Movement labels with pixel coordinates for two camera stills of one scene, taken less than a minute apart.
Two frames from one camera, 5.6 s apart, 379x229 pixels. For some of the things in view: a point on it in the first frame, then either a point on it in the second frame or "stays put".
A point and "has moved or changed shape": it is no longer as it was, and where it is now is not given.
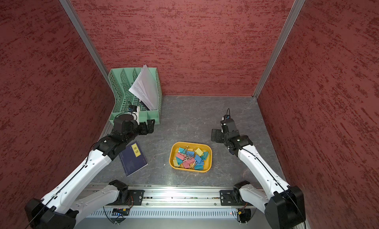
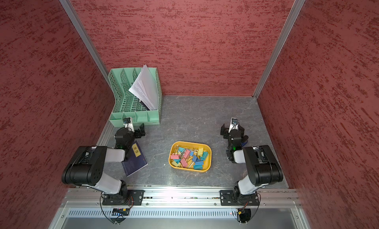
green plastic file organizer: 121,80 stays put
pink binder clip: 191,161 → 187,154
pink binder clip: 186,163 has moved or changed shape
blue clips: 199,167 stays put
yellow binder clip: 175,163 stays put
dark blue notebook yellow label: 132,159 stays put
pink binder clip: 181,156 → 174,157
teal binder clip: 205,155 stays put
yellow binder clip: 199,152 stays put
